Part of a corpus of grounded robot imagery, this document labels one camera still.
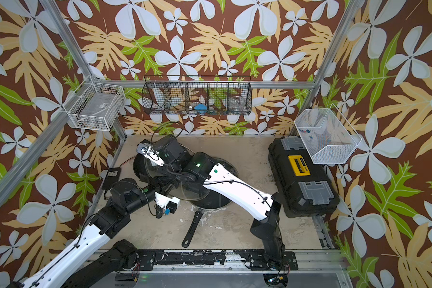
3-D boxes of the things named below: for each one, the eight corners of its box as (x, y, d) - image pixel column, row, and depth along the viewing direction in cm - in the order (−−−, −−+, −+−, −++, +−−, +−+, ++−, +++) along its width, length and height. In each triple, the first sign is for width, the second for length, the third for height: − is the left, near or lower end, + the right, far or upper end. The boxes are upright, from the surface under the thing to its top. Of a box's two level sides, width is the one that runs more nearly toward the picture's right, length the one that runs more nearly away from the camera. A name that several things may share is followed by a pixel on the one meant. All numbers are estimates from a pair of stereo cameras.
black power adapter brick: (103, 189, 98) (100, 186, 95) (111, 170, 105) (108, 167, 103) (115, 189, 98) (112, 186, 95) (122, 170, 105) (120, 167, 103)
